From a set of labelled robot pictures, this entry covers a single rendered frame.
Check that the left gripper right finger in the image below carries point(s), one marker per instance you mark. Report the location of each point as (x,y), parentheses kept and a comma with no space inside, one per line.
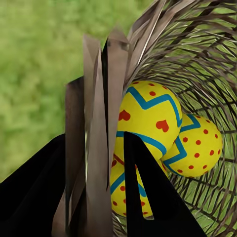
(172,217)

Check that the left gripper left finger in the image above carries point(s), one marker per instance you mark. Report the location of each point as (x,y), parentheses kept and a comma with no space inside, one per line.
(29,197)

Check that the wicker basket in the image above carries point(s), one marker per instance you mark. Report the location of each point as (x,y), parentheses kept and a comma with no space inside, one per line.
(92,106)

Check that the easter egg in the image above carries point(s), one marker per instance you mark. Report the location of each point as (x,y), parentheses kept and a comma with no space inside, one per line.
(151,111)
(197,148)
(117,187)

